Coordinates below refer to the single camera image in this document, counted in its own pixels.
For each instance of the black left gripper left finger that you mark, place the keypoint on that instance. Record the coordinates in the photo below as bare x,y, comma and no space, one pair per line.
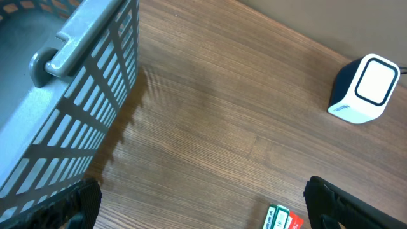
75,207

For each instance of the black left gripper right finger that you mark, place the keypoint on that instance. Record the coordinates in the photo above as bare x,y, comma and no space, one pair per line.
330,207

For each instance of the red stick packet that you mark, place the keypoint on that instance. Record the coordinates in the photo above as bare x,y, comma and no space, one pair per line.
293,221

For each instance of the green white gum pack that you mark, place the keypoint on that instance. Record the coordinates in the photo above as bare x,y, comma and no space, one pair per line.
276,217

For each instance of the white barcode scanner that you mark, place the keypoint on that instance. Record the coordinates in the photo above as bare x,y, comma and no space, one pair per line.
363,88

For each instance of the grey plastic basket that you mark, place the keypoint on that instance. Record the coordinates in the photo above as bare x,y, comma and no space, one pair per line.
67,67

